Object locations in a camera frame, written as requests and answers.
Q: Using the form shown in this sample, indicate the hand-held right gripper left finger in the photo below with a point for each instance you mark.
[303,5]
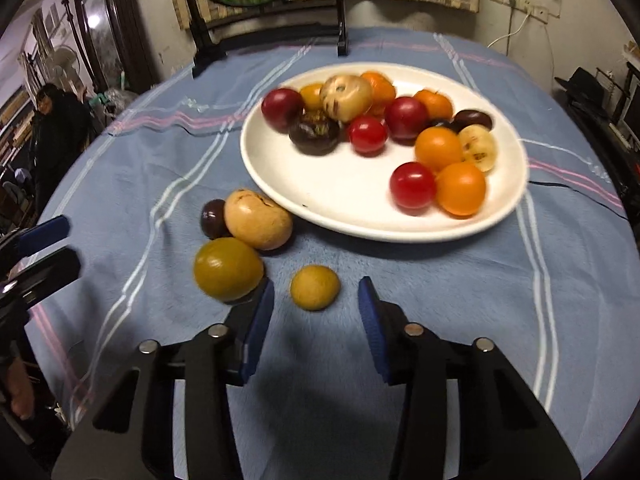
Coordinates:
[257,330]

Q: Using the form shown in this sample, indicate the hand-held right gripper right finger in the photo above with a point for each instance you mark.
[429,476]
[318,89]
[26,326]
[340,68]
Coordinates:
[375,330]

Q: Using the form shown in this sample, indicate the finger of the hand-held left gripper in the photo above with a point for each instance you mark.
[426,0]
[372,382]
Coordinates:
[42,234]
[50,270]

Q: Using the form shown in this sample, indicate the olive green plum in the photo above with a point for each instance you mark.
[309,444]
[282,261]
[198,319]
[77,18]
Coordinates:
[228,270]

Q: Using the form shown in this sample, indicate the small yellow plum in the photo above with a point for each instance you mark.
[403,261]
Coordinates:
[315,287]

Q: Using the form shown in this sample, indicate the white oval plate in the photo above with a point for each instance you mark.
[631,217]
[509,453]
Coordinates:
[340,195]

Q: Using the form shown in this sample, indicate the red tomato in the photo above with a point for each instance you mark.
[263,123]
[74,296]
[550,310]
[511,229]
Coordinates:
[367,134]
[412,186]

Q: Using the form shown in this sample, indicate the large dark purple mangosteen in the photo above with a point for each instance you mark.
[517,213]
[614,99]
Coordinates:
[314,132]

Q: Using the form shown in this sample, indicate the large dark red plum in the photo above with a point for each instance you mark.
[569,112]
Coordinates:
[282,109]

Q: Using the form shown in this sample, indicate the large spotted beige potato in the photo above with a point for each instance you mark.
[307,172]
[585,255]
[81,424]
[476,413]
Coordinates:
[346,96]

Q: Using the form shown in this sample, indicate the large orange tangerine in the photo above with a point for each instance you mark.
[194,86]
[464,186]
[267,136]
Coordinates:
[382,87]

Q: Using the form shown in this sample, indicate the person's left hand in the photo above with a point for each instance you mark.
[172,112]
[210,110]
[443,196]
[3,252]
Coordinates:
[21,390]

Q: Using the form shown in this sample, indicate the smooth tan potato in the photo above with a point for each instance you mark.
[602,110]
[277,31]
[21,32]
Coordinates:
[257,220]

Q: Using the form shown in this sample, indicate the white electric fan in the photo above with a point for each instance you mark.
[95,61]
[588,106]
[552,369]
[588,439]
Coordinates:
[65,62]

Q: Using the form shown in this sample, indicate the dark wooden cabinet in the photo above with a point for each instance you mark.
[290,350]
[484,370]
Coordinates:
[112,35]

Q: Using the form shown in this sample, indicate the small orange persimmon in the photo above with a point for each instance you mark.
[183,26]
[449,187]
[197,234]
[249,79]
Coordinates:
[435,104]

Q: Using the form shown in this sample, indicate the yellow-orange tomato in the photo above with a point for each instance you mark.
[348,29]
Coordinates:
[311,96]

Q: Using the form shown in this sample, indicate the black desk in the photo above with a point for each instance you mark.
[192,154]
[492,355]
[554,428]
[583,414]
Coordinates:
[615,135]

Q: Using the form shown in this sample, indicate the black hat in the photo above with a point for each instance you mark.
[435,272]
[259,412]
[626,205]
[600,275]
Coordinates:
[582,80]

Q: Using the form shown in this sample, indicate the white wall power strip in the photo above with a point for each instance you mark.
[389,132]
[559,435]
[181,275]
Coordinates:
[520,2]

